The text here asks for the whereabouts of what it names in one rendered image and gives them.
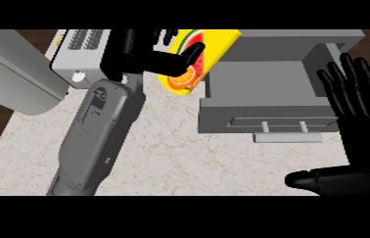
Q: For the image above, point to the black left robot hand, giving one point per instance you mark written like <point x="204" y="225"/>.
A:
<point x="132" y="59"/>

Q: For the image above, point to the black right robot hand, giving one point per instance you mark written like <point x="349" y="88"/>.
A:
<point x="353" y="144"/>

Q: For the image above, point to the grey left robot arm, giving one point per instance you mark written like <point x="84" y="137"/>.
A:
<point x="92" y="131"/>

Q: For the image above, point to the white vented appliance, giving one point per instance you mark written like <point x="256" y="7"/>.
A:
<point x="79" y="57"/>

